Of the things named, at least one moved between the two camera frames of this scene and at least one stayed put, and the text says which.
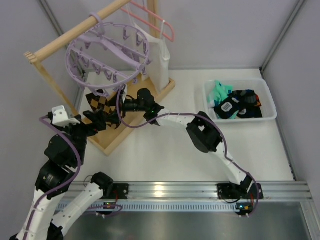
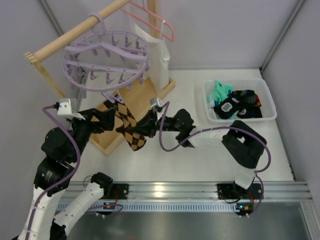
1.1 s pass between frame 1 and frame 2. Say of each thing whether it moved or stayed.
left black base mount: stayed
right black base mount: stayed
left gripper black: stayed
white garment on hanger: stayed
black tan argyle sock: moved
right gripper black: moved
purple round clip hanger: moved
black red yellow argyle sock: stayed
